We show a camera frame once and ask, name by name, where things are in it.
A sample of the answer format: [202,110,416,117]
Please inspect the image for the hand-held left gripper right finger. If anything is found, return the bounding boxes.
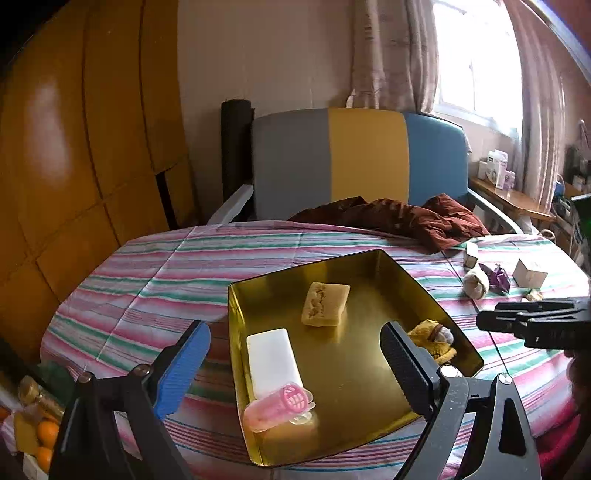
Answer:
[379,320,542,480]

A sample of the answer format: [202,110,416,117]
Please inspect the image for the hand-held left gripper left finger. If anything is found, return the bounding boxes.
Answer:
[48,320,212,480]

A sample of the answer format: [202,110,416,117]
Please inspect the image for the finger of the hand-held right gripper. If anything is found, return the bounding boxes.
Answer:
[494,298,591,320]
[476,310,591,349]

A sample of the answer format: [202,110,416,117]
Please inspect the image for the white printed carton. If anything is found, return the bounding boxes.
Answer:
[512,259,549,290]

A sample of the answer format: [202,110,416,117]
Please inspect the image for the purple snack packet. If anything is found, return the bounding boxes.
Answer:
[478,262,512,294]

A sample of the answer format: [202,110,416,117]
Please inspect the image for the gold metal tin tray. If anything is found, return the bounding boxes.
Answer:
[228,249,485,467]

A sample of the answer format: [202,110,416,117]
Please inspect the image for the white sock ball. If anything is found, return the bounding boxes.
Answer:
[463,269,490,300]

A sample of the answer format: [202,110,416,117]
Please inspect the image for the person's right forearm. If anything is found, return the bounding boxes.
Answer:
[564,351,591,416]

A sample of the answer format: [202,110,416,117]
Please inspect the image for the yellow plush toy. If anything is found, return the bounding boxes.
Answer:
[406,318,458,365]

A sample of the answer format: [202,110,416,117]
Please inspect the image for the wooden side table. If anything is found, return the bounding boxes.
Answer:
[468,175,557,222]

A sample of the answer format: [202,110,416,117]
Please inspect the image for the plain white box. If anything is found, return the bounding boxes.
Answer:
[246,328,304,398]

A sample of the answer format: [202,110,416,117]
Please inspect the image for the pink hair roller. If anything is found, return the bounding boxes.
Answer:
[243,383,319,433]

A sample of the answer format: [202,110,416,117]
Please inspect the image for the wrapped yellow bread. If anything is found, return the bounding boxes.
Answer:
[301,281,351,327]

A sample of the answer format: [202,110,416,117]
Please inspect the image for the white teal box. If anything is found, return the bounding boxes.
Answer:
[488,150,509,188]

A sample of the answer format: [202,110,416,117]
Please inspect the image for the beige patterned curtain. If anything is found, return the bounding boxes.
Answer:
[505,0,566,213]
[348,0,439,114]

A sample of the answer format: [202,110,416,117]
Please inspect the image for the green cloth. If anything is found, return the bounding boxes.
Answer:
[39,362,77,402]

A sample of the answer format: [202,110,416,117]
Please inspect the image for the brown cloth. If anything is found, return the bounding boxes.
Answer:
[287,194,490,254]

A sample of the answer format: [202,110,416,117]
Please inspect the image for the white foam piece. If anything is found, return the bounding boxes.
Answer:
[206,184,254,225]

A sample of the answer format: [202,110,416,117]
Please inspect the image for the window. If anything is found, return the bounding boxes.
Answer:
[431,0,525,134]

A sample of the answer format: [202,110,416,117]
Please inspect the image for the tricolour chair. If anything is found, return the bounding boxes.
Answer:
[249,107,469,221]

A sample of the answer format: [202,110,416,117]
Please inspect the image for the black rolled mat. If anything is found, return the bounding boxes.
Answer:
[221,98,256,204]

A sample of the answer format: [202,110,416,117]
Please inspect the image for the wooden wardrobe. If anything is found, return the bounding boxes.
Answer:
[0,0,199,365]

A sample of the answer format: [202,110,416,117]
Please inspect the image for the grey bed rail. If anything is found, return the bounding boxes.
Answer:
[466,187,525,236]

